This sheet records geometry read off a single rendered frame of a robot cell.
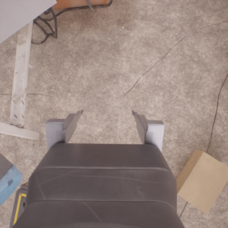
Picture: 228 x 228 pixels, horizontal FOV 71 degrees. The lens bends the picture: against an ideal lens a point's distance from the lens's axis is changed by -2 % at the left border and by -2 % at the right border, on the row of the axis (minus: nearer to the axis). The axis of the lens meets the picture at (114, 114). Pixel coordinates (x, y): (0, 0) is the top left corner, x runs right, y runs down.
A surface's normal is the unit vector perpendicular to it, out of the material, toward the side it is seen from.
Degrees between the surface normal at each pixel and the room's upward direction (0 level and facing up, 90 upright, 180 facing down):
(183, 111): 0
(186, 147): 0
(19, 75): 0
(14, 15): 90
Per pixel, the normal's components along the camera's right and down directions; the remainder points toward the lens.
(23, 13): 0.56, 0.81
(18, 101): -0.10, -0.11
